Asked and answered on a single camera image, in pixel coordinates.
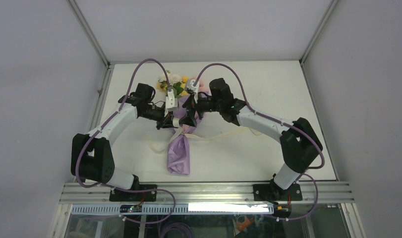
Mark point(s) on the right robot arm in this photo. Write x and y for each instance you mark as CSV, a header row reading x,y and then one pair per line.
x,y
299,142

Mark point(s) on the pink fake flower stem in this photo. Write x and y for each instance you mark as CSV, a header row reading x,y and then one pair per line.
x,y
202,87

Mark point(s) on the aluminium front rail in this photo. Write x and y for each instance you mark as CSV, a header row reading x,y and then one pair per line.
x,y
327,192

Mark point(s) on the cream ribbon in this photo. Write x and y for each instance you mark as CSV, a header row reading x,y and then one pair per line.
x,y
194,136

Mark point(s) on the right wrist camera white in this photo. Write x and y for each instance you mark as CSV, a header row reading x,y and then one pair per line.
x,y
192,89

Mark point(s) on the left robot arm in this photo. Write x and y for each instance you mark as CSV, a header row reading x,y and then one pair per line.
x,y
91,155

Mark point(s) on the white fake flower stem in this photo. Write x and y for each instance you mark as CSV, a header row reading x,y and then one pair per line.
x,y
174,79

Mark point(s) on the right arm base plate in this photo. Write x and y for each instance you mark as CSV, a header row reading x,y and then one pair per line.
x,y
271,192

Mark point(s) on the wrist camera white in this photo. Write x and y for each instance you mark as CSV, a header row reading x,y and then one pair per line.
x,y
192,89
171,102

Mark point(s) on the white led light bar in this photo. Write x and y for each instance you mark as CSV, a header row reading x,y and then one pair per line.
x,y
217,207

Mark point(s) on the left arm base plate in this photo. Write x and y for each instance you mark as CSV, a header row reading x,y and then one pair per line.
x,y
122,196

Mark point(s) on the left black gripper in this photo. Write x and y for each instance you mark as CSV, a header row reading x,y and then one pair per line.
x,y
167,122

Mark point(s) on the pink purple wrapping paper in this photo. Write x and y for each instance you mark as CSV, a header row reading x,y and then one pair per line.
x,y
178,151

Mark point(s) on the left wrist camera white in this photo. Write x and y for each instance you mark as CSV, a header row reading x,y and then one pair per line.
x,y
171,102

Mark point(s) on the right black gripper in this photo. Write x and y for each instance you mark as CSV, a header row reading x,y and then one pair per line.
x,y
190,103

